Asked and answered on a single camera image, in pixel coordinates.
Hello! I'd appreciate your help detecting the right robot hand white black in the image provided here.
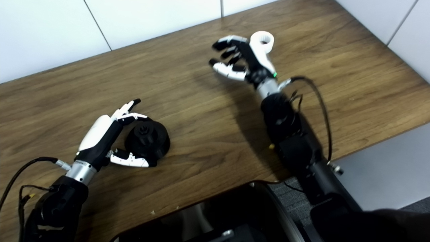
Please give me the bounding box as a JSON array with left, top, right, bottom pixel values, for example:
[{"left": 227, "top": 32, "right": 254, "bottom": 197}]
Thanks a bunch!
[{"left": 208, "top": 35, "right": 278, "bottom": 88}]

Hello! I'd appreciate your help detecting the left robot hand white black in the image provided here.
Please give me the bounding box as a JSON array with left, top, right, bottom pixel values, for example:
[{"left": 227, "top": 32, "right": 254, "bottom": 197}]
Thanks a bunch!
[{"left": 75, "top": 98, "right": 150, "bottom": 172}]

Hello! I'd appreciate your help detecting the white ring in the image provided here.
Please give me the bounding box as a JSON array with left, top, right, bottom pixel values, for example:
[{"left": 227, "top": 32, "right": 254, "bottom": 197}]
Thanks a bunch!
[{"left": 249, "top": 31, "right": 274, "bottom": 56}]

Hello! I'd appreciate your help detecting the round black part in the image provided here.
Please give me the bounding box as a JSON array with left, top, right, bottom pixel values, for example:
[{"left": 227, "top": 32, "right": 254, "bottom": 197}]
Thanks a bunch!
[{"left": 124, "top": 120, "right": 171, "bottom": 167}]

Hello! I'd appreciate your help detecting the glossy black robot torso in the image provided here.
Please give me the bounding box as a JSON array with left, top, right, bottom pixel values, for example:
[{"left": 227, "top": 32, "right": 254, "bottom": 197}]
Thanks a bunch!
[{"left": 111, "top": 181, "right": 306, "bottom": 242}]

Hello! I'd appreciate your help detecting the white side panel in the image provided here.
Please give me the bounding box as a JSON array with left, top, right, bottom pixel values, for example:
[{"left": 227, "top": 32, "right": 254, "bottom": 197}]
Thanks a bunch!
[{"left": 331, "top": 123, "right": 430, "bottom": 211}]

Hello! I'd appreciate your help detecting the right thin black wire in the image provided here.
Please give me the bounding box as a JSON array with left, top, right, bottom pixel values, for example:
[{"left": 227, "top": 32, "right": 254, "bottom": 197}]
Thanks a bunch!
[{"left": 288, "top": 89, "right": 304, "bottom": 113}]

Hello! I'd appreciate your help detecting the thin black wire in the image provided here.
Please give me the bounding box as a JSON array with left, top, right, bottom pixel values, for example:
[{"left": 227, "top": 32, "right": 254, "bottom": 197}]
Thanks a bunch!
[
  {"left": 288, "top": 89, "right": 304, "bottom": 113},
  {"left": 18, "top": 184, "right": 56, "bottom": 242}
]

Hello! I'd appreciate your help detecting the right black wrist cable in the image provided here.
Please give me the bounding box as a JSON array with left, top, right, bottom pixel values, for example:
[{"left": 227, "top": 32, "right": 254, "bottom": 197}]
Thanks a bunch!
[{"left": 278, "top": 76, "right": 344, "bottom": 175}]

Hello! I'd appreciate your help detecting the left thin black wire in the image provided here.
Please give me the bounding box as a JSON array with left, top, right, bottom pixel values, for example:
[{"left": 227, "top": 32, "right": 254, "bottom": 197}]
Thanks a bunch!
[{"left": 18, "top": 184, "right": 56, "bottom": 242}]

